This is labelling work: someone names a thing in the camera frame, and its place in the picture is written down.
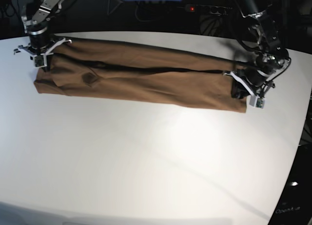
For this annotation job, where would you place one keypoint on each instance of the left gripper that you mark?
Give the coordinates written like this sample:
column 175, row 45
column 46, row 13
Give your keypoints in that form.
column 248, row 79

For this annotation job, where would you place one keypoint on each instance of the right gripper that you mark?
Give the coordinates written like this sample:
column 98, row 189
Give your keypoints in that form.
column 42, row 45

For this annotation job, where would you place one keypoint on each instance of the brown T-shirt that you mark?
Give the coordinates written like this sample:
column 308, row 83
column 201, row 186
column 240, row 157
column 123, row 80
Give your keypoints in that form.
column 135, row 72

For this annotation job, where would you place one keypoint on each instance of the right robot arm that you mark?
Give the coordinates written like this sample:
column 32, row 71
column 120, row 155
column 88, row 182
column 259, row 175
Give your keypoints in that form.
column 35, row 18

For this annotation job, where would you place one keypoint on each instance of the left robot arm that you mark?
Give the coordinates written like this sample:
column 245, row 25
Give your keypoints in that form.
column 272, row 58

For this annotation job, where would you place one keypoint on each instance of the black power strip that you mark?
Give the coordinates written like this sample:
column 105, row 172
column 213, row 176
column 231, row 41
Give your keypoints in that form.
column 208, row 9

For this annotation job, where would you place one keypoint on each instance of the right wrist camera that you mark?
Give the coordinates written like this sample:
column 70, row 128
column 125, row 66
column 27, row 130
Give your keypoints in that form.
column 40, row 61

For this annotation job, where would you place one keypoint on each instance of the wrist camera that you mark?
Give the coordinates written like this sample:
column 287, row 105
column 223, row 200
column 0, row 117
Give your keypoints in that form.
column 257, row 102
column 40, row 61

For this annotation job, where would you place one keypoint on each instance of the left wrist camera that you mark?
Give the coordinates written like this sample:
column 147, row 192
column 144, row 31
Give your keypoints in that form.
column 257, row 102

